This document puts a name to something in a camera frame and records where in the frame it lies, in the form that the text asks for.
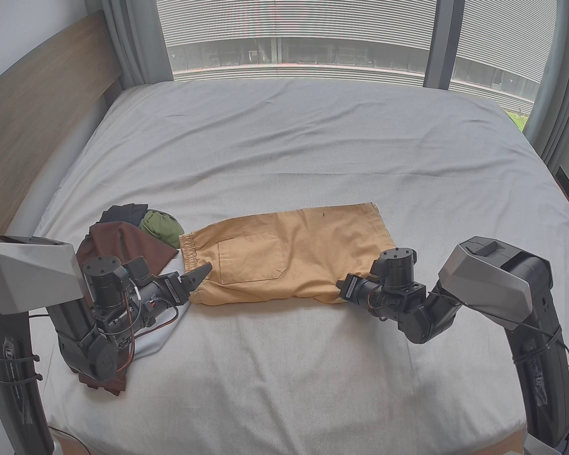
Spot brown garment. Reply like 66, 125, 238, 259
73, 221, 180, 394

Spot grey-green curtain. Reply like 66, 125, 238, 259
524, 0, 569, 172
80, 0, 174, 89

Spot bed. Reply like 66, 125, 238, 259
0, 10, 569, 455

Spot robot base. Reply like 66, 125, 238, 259
524, 420, 569, 455

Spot tan shorts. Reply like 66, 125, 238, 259
179, 202, 395, 306

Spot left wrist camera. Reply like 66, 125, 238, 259
123, 257, 150, 281

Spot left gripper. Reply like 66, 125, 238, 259
138, 262, 214, 312

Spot black garment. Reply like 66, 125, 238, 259
100, 203, 149, 224

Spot green garment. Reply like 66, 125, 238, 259
140, 210, 186, 249

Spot window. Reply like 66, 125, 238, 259
152, 0, 560, 115

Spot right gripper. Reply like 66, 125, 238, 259
336, 274, 381, 310

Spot pale grey garment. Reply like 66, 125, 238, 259
123, 259, 190, 361

